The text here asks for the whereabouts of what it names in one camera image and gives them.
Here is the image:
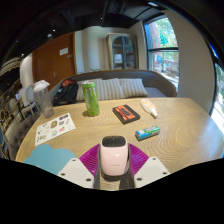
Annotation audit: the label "brown wooden door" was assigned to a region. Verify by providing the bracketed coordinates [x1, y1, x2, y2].
[31, 32, 78, 91]

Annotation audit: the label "blue cloud-shaped mouse pad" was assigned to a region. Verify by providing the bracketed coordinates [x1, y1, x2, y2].
[23, 143, 78, 176]

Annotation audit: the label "green drink can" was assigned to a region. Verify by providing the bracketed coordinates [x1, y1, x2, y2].
[81, 80, 101, 117]

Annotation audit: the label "white sticker sheet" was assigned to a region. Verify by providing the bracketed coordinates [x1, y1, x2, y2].
[34, 112, 77, 147]

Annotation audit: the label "arched glass-door cabinet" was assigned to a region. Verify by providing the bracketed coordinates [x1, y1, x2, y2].
[106, 32, 139, 71]

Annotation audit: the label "clear plastic tumbler with lid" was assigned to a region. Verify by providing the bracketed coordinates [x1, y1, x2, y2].
[32, 79, 55, 119]

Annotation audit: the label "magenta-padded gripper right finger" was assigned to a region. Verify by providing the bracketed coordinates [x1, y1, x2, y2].
[127, 143, 172, 189]

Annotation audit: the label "black and orange flat box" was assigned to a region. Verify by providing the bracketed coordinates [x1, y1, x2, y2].
[111, 104, 141, 125]

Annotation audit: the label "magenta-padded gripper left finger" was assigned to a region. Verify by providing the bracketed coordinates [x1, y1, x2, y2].
[57, 143, 101, 190]

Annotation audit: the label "black-framed window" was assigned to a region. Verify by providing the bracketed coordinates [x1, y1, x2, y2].
[143, 15, 180, 91]

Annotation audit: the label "cream squeeze tube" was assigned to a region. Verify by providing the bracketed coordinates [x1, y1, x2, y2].
[139, 98, 159, 119]

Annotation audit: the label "white door sign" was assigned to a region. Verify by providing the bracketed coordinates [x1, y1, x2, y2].
[59, 47, 70, 57]

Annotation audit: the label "pink computer mouse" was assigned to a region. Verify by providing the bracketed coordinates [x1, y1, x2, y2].
[99, 135, 130, 177]

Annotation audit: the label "grey tufted sofa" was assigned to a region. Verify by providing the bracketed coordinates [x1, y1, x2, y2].
[6, 113, 41, 161]

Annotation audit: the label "blue-green gum pack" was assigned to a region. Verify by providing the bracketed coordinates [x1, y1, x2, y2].
[134, 125, 161, 141]

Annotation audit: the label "ceiling spot lights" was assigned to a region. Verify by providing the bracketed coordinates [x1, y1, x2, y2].
[19, 1, 159, 58]

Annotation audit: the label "brown curved bench sofa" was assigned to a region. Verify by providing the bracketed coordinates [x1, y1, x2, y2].
[49, 69, 178, 107]

